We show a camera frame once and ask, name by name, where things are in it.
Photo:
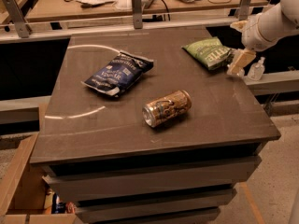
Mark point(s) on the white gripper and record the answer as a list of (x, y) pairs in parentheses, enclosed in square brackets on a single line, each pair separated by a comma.
[(251, 34)]

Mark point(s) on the green jalapeno chip bag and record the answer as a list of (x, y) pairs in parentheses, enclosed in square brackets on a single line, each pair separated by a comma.
[(210, 52)]

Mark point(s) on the orange soda can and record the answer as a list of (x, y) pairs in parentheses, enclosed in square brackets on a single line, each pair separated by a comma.
[(165, 108)]

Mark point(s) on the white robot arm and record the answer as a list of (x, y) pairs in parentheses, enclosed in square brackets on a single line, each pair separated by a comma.
[(263, 31)]

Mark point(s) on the blue salt vinegar chip bag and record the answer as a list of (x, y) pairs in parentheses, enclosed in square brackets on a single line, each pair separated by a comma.
[(119, 74)]

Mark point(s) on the clear sanitizer bottle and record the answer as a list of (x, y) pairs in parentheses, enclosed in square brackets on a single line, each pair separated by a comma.
[(256, 70)]

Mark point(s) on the grey drawer cabinet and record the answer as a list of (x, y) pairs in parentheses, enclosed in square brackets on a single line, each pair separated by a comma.
[(99, 153)]

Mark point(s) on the cardboard box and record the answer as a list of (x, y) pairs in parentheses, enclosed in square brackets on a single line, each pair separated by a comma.
[(22, 191)]

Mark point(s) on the metal rail frame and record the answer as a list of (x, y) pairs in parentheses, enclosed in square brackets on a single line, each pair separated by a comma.
[(43, 31)]

